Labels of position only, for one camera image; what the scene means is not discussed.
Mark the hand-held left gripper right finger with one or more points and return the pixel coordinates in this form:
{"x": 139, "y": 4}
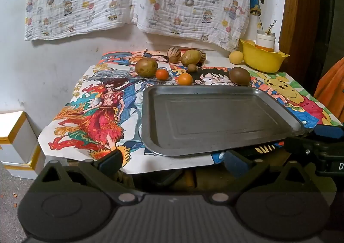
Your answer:
{"x": 236, "y": 165}

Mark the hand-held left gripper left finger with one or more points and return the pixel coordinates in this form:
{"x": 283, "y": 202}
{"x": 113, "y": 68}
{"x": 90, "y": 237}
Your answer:
{"x": 113, "y": 161}

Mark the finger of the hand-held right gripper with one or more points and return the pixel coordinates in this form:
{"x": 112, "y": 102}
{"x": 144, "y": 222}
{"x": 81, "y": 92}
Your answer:
{"x": 328, "y": 131}
{"x": 303, "y": 146}

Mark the rectangular metal tray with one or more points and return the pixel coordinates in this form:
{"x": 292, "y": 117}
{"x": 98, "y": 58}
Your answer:
{"x": 215, "y": 119}

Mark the brown kiwi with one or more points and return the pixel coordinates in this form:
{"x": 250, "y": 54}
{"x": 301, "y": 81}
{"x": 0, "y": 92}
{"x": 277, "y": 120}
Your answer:
{"x": 240, "y": 76}

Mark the brown russet pear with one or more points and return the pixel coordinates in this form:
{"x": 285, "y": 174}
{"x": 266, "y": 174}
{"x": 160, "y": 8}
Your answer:
{"x": 146, "y": 67}

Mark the small orange tangerine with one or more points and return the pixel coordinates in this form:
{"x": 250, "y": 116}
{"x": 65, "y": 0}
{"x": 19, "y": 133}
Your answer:
{"x": 162, "y": 74}
{"x": 185, "y": 79}

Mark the small brown longan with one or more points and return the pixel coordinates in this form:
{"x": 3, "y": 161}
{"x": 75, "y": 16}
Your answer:
{"x": 191, "y": 68}

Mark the round yellow lemon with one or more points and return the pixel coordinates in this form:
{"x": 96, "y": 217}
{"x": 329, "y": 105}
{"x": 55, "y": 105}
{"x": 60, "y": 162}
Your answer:
{"x": 236, "y": 57}

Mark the striped pepino melon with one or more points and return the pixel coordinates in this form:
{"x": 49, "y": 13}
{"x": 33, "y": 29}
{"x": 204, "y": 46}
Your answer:
{"x": 203, "y": 56}
{"x": 174, "y": 54}

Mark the green yellow mango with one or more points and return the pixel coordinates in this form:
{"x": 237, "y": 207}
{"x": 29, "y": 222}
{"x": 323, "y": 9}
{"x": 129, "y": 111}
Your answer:
{"x": 190, "y": 57}

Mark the black yellow printed paper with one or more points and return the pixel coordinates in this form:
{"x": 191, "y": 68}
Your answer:
{"x": 264, "y": 148}

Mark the orange cloth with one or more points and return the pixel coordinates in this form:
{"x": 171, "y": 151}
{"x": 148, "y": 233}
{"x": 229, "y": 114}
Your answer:
{"x": 332, "y": 87}

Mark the yellow bear drawing sheet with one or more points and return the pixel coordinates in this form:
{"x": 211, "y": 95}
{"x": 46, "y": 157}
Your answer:
{"x": 295, "y": 97}

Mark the large anime collage drawing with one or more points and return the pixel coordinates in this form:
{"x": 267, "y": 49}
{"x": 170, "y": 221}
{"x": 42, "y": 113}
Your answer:
{"x": 94, "y": 113}

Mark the white box with gold trim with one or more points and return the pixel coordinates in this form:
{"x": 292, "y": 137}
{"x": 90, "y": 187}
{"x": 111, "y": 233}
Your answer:
{"x": 16, "y": 135}
{"x": 24, "y": 170}

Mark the yellow plastic bowl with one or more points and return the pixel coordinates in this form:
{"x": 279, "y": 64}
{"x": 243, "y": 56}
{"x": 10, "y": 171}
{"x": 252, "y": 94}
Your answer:
{"x": 263, "y": 61}

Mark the orange plastic container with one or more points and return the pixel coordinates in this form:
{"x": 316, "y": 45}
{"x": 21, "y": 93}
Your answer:
{"x": 264, "y": 48}

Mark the dry flower twig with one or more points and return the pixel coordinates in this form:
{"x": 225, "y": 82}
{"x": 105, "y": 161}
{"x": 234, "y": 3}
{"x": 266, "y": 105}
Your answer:
{"x": 269, "y": 27}

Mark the wooden door frame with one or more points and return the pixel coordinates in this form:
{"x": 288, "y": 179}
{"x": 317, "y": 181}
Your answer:
{"x": 298, "y": 3}

